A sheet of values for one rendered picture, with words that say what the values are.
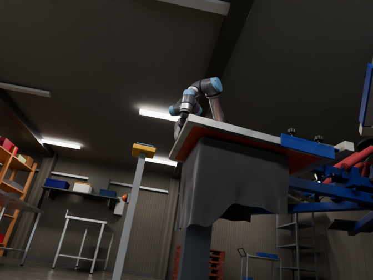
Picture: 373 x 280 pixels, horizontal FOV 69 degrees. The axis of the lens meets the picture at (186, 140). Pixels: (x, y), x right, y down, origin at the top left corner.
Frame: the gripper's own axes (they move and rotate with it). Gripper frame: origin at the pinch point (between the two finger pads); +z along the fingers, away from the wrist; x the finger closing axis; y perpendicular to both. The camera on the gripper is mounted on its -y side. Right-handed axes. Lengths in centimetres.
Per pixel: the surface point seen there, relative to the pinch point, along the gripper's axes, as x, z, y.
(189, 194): -8.9, 32.4, -7.7
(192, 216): -9, 45, -21
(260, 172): -39.9, 17.3, -22.0
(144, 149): 18.8, 9.2, 5.6
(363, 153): -116, -18, -9
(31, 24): 202, -187, 166
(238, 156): -27.5, 12.1, -22.3
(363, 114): -81, -16, -46
